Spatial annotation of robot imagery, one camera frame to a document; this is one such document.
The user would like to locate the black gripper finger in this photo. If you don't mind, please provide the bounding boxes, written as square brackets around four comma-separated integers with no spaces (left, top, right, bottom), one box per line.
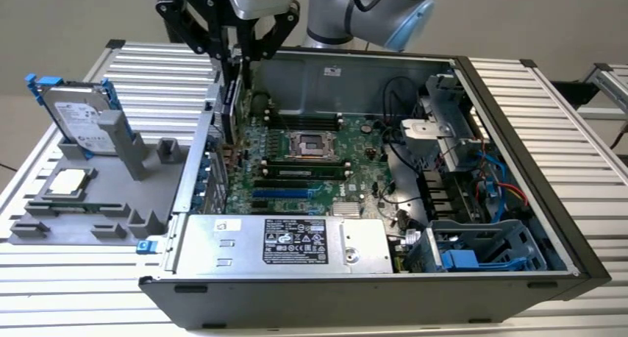
[155,0,232,71]
[243,0,301,63]

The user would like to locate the green graphics card black fan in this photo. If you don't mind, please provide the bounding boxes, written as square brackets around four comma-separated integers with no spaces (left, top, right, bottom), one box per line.
[219,44,255,150]

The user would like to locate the CPU socket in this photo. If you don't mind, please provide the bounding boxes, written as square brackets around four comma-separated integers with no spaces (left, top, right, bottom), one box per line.
[287,129,335,160]

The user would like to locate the hard disk in blue carrier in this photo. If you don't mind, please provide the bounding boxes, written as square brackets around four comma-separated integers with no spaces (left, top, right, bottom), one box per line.
[21,74,129,160]

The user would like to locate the installed green RAM stick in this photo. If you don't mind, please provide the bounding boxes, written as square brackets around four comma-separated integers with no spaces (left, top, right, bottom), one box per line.
[267,167,344,180]

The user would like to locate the green motherboard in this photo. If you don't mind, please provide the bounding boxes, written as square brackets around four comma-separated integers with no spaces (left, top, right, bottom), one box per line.
[223,112,425,242]

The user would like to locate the black expansion slot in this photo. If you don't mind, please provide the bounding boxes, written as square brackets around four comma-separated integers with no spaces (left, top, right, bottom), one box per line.
[253,178,315,189]

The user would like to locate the blue expansion slot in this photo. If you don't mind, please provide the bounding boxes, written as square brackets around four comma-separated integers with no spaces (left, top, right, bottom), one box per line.
[251,188,316,202]

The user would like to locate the silver metal drive cage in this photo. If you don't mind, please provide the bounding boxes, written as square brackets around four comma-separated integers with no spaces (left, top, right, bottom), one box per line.
[397,73,493,173]

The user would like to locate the grey plastic parts rack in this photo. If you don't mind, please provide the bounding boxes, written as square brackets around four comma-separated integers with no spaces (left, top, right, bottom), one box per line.
[7,110,191,248]

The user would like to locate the small silver heatsink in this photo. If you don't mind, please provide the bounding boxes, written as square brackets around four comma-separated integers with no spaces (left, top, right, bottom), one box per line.
[332,201,364,217]

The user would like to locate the silver CPU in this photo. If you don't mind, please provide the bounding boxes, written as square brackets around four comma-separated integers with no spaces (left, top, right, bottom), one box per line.
[41,168,95,199]

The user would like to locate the loose green RAM stick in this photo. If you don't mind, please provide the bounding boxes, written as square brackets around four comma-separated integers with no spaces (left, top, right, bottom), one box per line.
[28,202,123,211]

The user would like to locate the silver power supply unit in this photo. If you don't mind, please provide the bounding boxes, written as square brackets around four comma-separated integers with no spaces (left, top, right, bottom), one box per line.
[173,213,396,275]

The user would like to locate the grey blue disk bay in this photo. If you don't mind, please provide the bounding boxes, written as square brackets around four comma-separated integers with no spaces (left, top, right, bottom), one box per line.
[404,219,548,274]

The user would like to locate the blue disk bay clip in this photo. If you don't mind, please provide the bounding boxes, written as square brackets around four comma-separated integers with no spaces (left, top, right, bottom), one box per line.
[440,250,480,271]

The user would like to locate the open black PC case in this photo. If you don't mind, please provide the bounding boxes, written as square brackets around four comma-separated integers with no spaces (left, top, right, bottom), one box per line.
[139,44,613,330]

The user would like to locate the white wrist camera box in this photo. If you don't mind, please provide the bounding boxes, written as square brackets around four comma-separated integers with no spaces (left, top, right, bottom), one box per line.
[228,0,300,21]

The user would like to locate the black wire loop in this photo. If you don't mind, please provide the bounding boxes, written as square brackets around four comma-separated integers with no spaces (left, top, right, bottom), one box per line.
[381,76,423,146]

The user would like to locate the red wire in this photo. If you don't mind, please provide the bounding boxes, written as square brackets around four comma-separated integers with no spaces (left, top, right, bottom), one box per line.
[499,182,529,206]

